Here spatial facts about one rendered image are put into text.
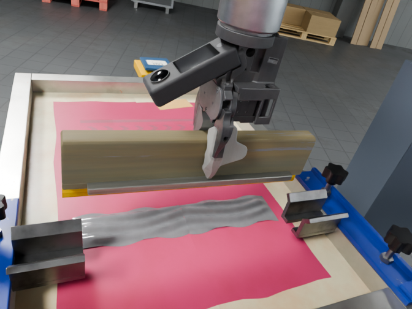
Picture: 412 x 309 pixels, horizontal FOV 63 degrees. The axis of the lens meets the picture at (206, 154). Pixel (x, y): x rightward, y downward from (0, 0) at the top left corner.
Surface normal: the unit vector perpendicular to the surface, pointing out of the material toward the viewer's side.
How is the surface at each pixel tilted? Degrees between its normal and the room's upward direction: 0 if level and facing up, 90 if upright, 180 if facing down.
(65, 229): 45
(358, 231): 0
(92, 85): 90
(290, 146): 90
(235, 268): 0
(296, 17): 90
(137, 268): 0
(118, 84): 90
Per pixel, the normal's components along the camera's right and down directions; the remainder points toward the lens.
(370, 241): 0.18, -0.81
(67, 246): 0.34, 0.59
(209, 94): -0.92, 0.05
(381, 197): 0.01, 0.57
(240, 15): -0.42, 0.44
